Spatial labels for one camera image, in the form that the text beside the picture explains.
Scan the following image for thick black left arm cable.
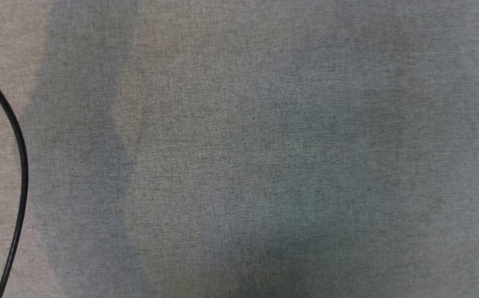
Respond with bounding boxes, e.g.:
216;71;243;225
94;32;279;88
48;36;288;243
0;62;29;298

